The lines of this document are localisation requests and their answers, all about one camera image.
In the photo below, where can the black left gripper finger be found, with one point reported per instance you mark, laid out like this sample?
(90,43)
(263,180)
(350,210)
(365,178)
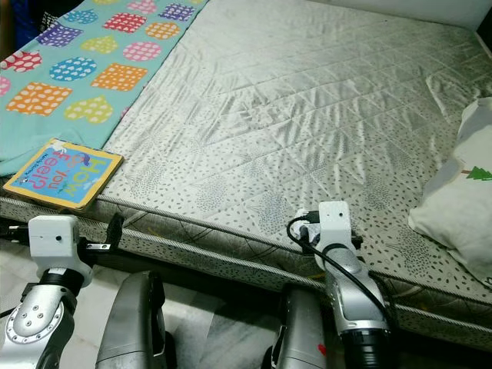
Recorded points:
(114,231)

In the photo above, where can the blue yellow children's board book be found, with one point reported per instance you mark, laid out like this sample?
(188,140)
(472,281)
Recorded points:
(61,177)

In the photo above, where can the teal blanket with colourful shapes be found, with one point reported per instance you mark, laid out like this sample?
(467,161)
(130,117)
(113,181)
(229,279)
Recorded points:
(92,84)

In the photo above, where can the white pillow with tree print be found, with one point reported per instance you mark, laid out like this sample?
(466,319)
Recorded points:
(453,207)

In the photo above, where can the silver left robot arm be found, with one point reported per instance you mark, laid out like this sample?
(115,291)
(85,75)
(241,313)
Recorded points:
(38,330)

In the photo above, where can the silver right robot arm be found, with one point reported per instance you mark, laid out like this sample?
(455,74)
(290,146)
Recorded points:
(354,304)

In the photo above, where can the silver left robot leg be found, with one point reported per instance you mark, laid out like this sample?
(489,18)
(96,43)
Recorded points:
(131,323)

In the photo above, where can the silver robot leg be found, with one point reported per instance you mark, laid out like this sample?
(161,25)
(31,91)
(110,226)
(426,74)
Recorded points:
(131,323)
(300,330)

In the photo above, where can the dark bed base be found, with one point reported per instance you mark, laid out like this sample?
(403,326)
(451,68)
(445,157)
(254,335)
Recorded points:
(223,286)

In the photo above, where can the silver right robot leg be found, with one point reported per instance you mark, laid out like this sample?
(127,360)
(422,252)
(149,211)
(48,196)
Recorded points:
(300,330)

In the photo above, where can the grey quilted mattress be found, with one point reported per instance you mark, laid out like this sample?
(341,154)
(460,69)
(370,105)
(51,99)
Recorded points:
(277,115)

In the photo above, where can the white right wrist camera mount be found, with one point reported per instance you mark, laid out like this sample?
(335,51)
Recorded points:
(334,223)

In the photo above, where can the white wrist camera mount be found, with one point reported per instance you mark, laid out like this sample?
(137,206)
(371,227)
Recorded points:
(334,223)
(54,240)

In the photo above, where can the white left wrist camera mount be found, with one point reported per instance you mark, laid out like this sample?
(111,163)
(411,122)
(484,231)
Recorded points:
(54,240)

